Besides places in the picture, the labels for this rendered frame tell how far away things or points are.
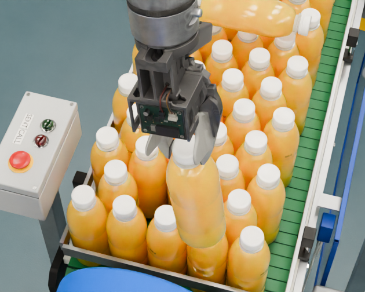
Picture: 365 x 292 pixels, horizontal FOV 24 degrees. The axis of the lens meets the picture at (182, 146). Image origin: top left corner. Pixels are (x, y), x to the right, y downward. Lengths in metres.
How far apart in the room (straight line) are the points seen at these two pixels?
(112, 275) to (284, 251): 0.48
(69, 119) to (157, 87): 0.62
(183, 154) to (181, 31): 0.22
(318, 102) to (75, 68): 1.40
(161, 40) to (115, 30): 2.25
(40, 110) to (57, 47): 1.57
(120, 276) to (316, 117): 0.72
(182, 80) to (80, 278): 0.41
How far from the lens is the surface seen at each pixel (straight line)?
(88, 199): 1.42
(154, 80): 0.91
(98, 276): 1.23
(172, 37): 0.89
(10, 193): 1.49
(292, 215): 1.65
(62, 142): 1.51
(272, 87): 1.56
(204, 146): 1.02
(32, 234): 2.68
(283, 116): 1.52
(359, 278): 1.97
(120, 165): 1.45
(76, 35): 3.14
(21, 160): 1.47
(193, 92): 0.94
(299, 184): 1.69
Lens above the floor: 2.32
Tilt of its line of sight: 56 degrees down
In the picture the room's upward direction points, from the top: straight up
